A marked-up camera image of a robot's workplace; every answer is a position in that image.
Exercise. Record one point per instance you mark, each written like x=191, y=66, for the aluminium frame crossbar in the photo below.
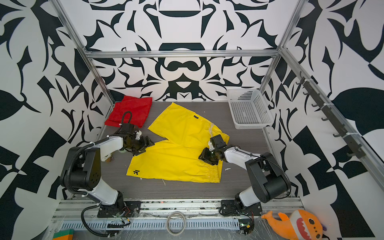
x=181, y=54

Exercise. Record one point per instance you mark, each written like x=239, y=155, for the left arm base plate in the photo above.
x=127, y=210

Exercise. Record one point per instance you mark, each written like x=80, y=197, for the yellow shorts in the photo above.
x=186, y=134

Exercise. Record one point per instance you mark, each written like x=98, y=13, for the orange shark plush toy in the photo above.
x=300, y=225

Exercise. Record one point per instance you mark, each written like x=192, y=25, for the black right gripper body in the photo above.
x=211, y=156

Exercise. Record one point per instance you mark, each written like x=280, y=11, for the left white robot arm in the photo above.
x=82, y=173

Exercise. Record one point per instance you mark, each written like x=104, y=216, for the red shorts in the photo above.
x=139, y=107

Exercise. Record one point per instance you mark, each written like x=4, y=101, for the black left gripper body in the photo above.
x=139, y=145

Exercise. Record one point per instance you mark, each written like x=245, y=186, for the black wall hook rack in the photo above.
x=333, y=116

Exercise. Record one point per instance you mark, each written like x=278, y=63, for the green orange block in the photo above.
x=64, y=235

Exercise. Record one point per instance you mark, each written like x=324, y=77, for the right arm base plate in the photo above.
x=235, y=207

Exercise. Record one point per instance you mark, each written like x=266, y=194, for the white plastic basket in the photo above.
x=249, y=109

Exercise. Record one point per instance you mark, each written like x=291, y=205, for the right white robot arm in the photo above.
x=268, y=180

